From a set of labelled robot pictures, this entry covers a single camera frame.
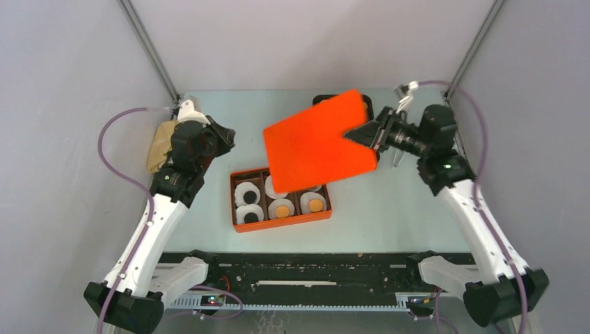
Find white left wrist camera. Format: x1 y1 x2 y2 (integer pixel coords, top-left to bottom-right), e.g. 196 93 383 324
177 96 210 125

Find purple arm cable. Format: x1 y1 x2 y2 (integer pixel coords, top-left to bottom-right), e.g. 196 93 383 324
95 107 244 334
405 80 529 334

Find black cookie tray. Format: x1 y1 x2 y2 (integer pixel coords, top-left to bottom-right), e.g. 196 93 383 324
312 94 374 120

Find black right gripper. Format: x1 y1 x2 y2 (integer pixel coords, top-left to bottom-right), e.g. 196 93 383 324
341 106 428 158

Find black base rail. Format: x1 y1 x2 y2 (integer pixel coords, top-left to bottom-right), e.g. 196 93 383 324
152 251 453 309

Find metal tongs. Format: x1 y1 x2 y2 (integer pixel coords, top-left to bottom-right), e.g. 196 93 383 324
392 150 405 168

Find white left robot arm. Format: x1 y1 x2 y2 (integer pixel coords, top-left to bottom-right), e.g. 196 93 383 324
83 116 235 333

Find orange box lid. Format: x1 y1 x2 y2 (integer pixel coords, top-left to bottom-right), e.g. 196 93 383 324
262 90 378 193

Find orange cookie box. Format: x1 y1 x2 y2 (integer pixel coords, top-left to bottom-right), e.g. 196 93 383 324
230 168 333 233

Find round orange cookie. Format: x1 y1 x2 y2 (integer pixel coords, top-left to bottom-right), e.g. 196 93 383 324
275 205 291 218
308 198 324 212

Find white paper cup liner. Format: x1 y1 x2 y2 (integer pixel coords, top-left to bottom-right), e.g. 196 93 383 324
307 185 323 192
236 204 264 225
264 175 289 200
300 191 328 214
268 198 295 220
234 182 261 207

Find black sandwich cookie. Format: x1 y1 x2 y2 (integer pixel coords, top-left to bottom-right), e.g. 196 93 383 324
242 190 259 205
244 212 260 223

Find yellow cloth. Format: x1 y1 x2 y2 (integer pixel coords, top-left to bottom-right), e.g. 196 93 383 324
146 120 178 174

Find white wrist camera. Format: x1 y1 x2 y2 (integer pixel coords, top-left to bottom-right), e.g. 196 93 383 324
394 81 420 115
177 96 210 125

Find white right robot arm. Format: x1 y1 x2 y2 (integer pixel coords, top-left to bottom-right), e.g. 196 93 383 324
345 104 549 327

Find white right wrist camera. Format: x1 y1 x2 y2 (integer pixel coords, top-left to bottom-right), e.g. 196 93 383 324
394 81 420 115

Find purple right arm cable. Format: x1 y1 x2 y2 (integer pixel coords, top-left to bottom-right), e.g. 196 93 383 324
405 80 529 334

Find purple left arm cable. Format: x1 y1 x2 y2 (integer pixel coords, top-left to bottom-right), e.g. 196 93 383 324
95 107 244 334

